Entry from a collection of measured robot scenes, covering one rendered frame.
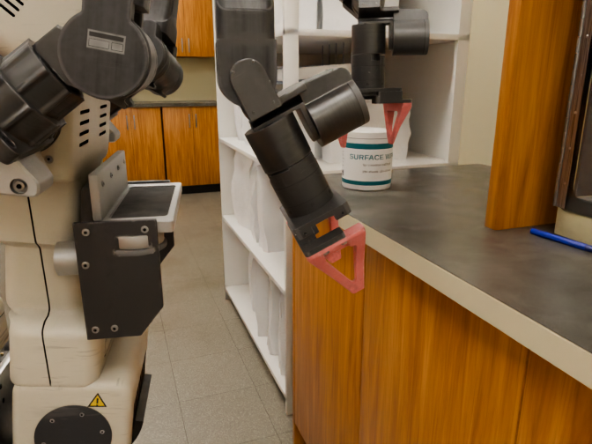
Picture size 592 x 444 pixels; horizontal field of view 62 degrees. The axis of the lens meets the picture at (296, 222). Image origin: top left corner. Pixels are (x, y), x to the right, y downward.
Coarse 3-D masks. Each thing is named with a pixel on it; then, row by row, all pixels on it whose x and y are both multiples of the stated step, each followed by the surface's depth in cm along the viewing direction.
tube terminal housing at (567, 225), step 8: (560, 208) 90; (560, 216) 90; (568, 216) 88; (576, 216) 87; (560, 224) 90; (568, 224) 88; (576, 224) 87; (584, 224) 85; (560, 232) 90; (568, 232) 89; (576, 232) 87; (584, 232) 86; (576, 240) 87; (584, 240) 86
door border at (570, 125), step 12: (588, 0) 79; (588, 12) 80; (588, 24) 80; (588, 36) 80; (588, 48) 80; (576, 60) 82; (576, 72) 83; (576, 84) 83; (576, 96) 83; (576, 108) 83; (576, 120) 84; (564, 132) 86; (576, 132) 84; (564, 156) 87; (564, 168) 87; (564, 180) 87; (564, 192) 87; (564, 204) 88
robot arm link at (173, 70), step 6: (174, 60) 89; (174, 66) 88; (168, 72) 87; (174, 72) 89; (162, 78) 86; (168, 78) 88; (174, 78) 90; (150, 84) 86; (156, 84) 87; (162, 84) 88; (168, 84) 89; (174, 84) 91; (150, 90) 91; (156, 90) 89; (162, 90) 90; (168, 90) 91; (162, 96) 90
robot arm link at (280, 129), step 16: (272, 112) 52; (288, 112) 51; (304, 112) 51; (256, 128) 51; (272, 128) 50; (288, 128) 51; (304, 128) 56; (256, 144) 52; (272, 144) 51; (288, 144) 51; (304, 144) 52; (272, 160) 52; (288, 160) 52
